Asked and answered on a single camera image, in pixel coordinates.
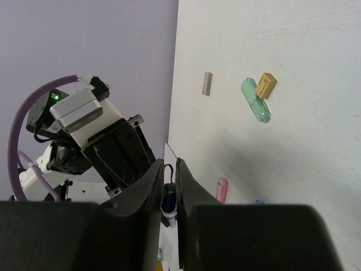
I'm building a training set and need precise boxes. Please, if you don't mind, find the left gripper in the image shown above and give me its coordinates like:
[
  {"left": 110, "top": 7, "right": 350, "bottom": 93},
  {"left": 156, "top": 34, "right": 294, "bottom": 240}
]
[{"left": 1, "top": 115, "right": 164, "bottom": 270}]

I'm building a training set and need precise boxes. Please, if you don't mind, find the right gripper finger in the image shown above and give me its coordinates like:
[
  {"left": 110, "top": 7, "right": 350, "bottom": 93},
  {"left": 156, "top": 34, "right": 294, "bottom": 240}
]
[{"left": 175, "top": 159, "right": 342, "bottom": 270}]

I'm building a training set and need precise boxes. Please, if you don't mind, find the blue pen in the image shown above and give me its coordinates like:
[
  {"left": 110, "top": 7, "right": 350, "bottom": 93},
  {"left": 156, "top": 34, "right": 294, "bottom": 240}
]
[{"left": 160, "top": 191, "right": 177, "bottom": 228}]

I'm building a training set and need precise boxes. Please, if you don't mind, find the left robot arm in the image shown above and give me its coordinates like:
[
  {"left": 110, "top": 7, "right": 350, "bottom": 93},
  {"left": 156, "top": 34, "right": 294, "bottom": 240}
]
[{"left": 11, "top": 87, "right": 155, "bottom": 204}]

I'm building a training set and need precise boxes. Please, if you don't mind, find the pink stapler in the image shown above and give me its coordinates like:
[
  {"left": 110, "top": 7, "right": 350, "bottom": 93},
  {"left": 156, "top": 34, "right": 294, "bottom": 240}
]
[{"left": 215, "top": 177, "right": 228, "bottom": 203}]

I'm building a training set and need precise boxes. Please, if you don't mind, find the green stapler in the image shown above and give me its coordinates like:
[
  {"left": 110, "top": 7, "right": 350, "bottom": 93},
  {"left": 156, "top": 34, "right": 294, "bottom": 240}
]
[{"left": 241, "top": 78, "right": 271, "bottom": 123}]

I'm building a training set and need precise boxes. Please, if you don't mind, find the beige eraser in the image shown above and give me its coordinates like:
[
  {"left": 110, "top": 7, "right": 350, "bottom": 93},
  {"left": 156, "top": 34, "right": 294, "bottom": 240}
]
[{"left": 202, "top": 72, "right": 213, "bottom": 96}]

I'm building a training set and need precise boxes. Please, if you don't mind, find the small brown eraser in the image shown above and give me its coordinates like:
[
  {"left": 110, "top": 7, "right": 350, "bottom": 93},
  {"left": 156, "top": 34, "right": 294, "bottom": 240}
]
[{"left": 256, "top": 73, "right": 278, "bottom": 99}]

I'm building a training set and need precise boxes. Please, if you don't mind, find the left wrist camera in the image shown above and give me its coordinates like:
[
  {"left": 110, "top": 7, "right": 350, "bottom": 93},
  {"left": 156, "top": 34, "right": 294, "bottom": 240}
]
[{"left": 50, "top": 89, "right": 122, "bottom": 147}]

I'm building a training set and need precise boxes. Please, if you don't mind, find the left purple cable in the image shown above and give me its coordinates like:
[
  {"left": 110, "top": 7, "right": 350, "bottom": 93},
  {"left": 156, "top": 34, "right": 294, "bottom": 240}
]
[{"left": 7, "top": 73, "right": 94, "bottom": 203}]

